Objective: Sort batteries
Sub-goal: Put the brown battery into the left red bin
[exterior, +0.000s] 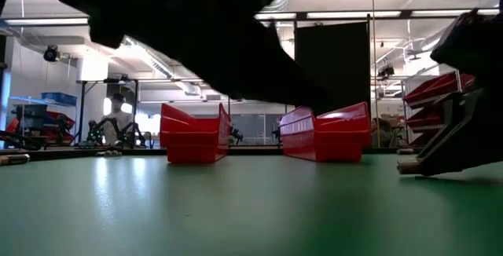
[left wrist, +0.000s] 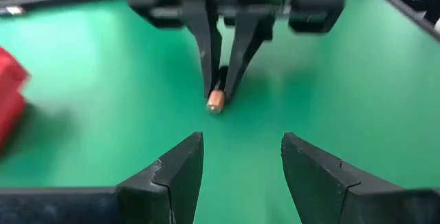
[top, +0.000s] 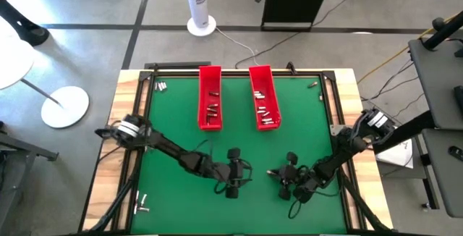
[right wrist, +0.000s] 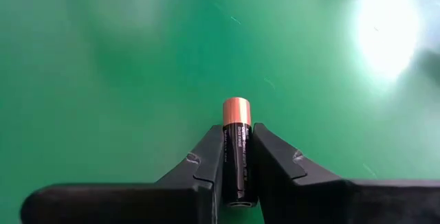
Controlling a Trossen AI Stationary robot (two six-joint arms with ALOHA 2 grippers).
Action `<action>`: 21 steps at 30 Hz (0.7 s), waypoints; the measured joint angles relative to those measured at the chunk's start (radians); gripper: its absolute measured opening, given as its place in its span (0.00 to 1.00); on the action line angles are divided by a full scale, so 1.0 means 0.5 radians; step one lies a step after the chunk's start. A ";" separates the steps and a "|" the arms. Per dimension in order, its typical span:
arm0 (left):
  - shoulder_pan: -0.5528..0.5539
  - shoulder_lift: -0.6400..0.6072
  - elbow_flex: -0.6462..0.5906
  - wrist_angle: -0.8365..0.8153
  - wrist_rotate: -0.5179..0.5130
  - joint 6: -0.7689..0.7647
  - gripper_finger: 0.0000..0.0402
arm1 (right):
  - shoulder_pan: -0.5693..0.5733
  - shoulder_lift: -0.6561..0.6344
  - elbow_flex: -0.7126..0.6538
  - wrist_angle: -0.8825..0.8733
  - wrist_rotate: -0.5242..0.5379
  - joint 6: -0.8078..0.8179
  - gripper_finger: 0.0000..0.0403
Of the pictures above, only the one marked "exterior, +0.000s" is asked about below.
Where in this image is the black frame workstation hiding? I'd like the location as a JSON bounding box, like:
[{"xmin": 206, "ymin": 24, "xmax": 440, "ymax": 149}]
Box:
[
  {"xmin": 226, "ymin": 97, "xmax": 290, "ymax": 147},
  {"xmin": 76, "ymin": 75, "xmax": 150, "ymax": 147}
]

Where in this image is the blue storage bin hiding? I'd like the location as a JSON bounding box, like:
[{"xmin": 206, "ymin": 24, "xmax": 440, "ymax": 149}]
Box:
[{"xmin": 41, "ymin": 91, "xmax": 79, "ymax": 107}]

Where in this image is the black ceiling camera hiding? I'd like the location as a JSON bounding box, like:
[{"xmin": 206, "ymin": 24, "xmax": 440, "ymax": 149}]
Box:
[
  {"xmin": 42, "ymin": 44, "xmax": 61, "ymax": 63},
  {"xmin": 378, "ymin": 63, "xmax": 396, "ymax": 79}
]

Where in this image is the red shelf bin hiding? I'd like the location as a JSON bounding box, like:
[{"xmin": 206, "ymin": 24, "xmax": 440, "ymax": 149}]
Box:
[
  {"xmin": 408, "ymin": 130, "xmax": 438, "ymax": 148},
  {"xmin": 406, "ymin": 106, "xmax": 446, "ymax": 130},
  {"xmin": 403, "ymin": 71, "xmax": 475, "ymax": 106}
]

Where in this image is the white rectangular ceiling duct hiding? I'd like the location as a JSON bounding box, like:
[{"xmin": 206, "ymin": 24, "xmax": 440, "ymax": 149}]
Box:
[{"xmin": 121, "ymin": 38, "xmax": 201, "ymax": 94}]

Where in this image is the tall black cabinet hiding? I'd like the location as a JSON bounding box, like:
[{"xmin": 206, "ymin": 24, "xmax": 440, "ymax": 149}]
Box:
[{"xmin": 294, "ymin": 22, "xmax": 372, "ymax": 115}]

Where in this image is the green table mat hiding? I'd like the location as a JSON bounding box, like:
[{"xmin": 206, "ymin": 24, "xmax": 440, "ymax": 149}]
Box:
[{"xmin": 0, "ymin": 152, "xmax": 503, "ymax": 256}]

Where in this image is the black slanted bar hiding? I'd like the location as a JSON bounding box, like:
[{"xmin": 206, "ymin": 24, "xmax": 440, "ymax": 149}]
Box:
[{"xmin": 0, "ymin": 129, "xmax": 45, "ymax": 150}]

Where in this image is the black aluminium table frame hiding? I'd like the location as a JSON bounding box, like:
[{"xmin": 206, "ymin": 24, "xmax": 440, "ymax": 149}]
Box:
[{"xmin": 0, "ymin": 144, "xmax": 425, "ymax": 161}]

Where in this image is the ceiling light strip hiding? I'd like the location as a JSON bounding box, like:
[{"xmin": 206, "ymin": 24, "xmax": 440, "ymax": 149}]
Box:
[
  {"xmin": 411, "ymin": 8, "xmax": 500, "ymax": 16},
  {"xmin": 255, "ymin": 12, "xmax": 297, "ymax": 20},
  {"xmin": 306, "ymin": 10, "xmax": 402, "ymax": 19},
  {"xmin": 3, "ymin": 17, "xmax": 90, "ymax": 27}
]

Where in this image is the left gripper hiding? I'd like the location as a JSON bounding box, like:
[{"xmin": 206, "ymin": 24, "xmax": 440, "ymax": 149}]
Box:
[{"xmin": 129, "ymin": 0, "xmax": 329, "ymax": 111}]

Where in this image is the wire shelf rack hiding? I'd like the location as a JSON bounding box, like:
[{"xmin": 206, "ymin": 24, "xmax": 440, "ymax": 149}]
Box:
[{"xmin": 400, "ymin": 69, "xmax": 476, "ymax": 149}]

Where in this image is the person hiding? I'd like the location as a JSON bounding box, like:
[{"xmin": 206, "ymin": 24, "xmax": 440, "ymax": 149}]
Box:
[
  {"xmin": 371, "ymin": 116, "xmax": 394, "ymax": 148},
  {"xmin": 102, "ymin": 93, "xmax": 137, "ymax": 145}
]

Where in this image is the red and black cart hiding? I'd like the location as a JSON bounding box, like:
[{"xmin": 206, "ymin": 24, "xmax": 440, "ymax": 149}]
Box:
[{"xmin": 9, "ymin": 103, "xmax": 76, "ymax": 143}]

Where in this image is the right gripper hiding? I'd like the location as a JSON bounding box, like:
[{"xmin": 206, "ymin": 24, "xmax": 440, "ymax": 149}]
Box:
[{"xmin": 417, "ymin": 0, "xmax": 503, "ymax": 177}]

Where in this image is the red plastic bin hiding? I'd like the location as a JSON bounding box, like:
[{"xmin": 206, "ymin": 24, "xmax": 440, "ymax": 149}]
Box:
[
  {"xmin": 159, "ymin": 102, "xmax": 232, "ymax": 166},
  {"xmin": 278, "ymin": 101, "xmax": 373, "ymax": 163}
]

